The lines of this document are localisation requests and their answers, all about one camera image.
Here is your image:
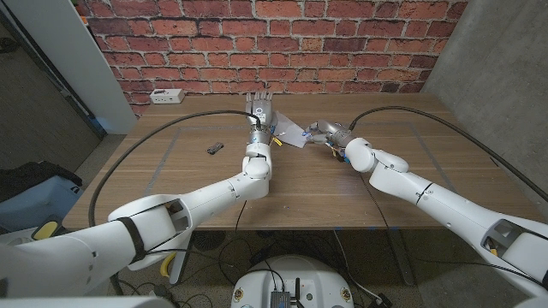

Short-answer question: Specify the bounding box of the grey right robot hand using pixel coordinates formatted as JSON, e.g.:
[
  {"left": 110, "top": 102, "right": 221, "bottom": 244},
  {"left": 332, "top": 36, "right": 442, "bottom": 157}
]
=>
[{"left": 304, "top": 119, "right": 354, "bottom": 149}]

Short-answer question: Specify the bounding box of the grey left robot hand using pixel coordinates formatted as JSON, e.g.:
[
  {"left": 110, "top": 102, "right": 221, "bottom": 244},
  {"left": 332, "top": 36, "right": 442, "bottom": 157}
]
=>
[{"left": 244, "top": 90, "right": 277, "bottom": 145}]

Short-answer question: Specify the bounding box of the white tissue sheet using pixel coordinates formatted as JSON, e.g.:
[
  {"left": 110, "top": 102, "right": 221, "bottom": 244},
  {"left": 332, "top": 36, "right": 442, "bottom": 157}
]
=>
[{"left": 269, "top": 110, "right": 310, "bottom": 149}]

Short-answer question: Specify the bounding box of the red brick printed backdrop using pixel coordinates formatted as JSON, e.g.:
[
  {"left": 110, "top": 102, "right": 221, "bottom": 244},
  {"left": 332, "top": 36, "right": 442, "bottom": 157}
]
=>
[{"left": 75, "top": 0, "right": 470, "bottom": 119}]

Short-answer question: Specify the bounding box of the white power strip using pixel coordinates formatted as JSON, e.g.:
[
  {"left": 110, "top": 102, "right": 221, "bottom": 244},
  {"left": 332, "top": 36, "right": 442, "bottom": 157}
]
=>
[{"left": 149, "top": 88, "right": 186, "bottom": 105}]

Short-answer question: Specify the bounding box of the round black fan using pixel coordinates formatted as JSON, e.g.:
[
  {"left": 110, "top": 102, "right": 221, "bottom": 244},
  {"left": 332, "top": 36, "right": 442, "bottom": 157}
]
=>
[{"left": 191, "top": 229, "right": 227, "bottom": 252}]

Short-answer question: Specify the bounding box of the white robot torso base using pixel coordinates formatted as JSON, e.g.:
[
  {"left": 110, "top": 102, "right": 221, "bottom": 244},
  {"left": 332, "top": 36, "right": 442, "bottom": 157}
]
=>
[{"left": 230, "top": 255, "right": 354, "bottom": 308}]

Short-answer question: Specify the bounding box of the grey table leg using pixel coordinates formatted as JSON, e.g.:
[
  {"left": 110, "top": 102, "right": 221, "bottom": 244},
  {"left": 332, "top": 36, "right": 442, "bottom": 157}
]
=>
[{"left": 387, "top": 228, "right": 416, "bottom": 287}]

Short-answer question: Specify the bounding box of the white table leg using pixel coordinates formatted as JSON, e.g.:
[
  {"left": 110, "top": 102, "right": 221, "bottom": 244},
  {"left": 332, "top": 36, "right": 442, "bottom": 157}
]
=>
[{"left": 169, "top": 239, "right": 194, "bottom": 286}]

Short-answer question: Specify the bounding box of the small grey electronics box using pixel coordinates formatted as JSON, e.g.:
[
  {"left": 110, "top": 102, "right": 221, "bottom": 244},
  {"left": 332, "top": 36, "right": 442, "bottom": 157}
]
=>
[{"left": 269, "top": 289, "right": 292, "bottom": 308}]

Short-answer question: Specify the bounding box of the black bag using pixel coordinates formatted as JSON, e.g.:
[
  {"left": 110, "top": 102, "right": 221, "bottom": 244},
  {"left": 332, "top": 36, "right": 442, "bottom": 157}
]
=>
[{"left": 0, "top": 160, "right": 83, "bottom": 202}]

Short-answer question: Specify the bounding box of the blue grey storage bin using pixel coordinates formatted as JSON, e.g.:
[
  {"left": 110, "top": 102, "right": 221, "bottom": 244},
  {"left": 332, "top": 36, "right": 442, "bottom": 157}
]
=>
[{"left": 0, "top": 175, "right": 85, "bottom": 234}]

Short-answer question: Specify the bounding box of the black object with yellow pads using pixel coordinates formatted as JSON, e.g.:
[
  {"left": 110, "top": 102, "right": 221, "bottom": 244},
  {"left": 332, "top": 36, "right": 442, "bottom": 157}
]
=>
[{"left": 32, "top": 220, "right": 65, "bottom": 241}]

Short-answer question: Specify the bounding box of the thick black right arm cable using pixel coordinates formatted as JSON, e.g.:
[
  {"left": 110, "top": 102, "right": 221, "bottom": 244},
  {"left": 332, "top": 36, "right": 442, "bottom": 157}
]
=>
[{"left": 348, "top": 104, "right": 548, "bottom": 203}]

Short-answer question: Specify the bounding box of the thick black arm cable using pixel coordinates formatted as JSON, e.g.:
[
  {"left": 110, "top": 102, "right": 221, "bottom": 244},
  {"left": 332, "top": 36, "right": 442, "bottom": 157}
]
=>
[
  {"left": 87, "top": 110, "right": 263, "bottom": 228},
  {"left": 348, "top": 104, "right": 548, "bottom": 203}
]

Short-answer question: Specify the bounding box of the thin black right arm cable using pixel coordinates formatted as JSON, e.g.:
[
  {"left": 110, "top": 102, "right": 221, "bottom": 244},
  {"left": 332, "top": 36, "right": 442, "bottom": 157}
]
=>
[{"left": 358, "top": 173, "right": 547, "bottom": 286}]

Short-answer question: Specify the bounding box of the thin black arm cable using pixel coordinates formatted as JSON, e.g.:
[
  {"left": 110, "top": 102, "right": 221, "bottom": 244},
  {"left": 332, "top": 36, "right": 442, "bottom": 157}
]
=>
[
  {"left": 358, "top": 173, "right": 547, "bottom": 286},
  {"left": 234, "top": 199, "right": 248, "bottom": 234}
]

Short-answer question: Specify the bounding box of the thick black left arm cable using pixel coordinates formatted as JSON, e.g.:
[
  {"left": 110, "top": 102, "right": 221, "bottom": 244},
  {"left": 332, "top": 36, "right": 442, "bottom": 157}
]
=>
[{"left": 87, "top": 110, "right": 263, "bottom": 228}]

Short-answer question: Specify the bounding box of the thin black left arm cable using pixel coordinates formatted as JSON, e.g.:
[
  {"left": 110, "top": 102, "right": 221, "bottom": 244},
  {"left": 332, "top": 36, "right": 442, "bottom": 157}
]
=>
[{"left": 234, "top": 199, "right": 248, "bottom": 234}]

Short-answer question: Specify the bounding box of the white floor cable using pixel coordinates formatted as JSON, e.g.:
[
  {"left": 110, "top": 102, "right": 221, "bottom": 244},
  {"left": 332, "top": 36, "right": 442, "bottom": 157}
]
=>
[{"left": 332, "top": 229, "right": 382, "bottom": 303}]

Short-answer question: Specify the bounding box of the yellow hose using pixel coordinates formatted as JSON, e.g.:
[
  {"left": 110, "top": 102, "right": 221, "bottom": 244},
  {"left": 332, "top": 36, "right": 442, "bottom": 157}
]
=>
[{"left": 159, "top": 252, "right": 177, "bottom": 278}]

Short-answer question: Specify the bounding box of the white wall panel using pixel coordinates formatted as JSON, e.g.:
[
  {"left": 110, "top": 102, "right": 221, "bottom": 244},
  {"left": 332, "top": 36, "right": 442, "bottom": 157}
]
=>
[{"left": 3, "top": 0, "right": 138, "bottom": 136}]

